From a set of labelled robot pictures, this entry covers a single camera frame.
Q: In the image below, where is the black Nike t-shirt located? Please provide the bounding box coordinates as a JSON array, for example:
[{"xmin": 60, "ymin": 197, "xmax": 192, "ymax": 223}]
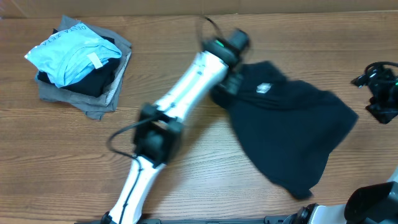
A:
[{"xmin": 210, "ymin": 61, "xmax": 358, "ymax": 200}]

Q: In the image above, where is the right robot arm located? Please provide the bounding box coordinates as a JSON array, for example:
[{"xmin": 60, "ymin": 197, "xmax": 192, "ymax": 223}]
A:
[{"xmin": 274, "ymin": 62, "xmax": 397, "ymax": 224}]

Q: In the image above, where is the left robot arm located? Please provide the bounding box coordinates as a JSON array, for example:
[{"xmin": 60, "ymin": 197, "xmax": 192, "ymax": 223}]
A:
[{"xmin": 100, "ymin": 29, "xmax": 250, "ymax": 224}]

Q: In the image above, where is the grey folded shirt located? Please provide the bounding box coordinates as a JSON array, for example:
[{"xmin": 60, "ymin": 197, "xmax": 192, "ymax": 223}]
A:
[{"xmin": 35, "ymin": 25, "xmax": 132, "ymax": 120}]

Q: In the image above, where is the light blue folded shirt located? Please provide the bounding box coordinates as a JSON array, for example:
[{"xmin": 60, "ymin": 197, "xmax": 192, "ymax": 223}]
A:
[{"xmin": 25, "ymin": 22, "xmax": 122, "ymax": 88}]

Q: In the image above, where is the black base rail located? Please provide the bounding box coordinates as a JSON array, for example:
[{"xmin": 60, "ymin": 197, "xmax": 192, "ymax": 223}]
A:
[{"xmin": 74, "ymin": 214, "xmax": 299, "ymax": 224}]

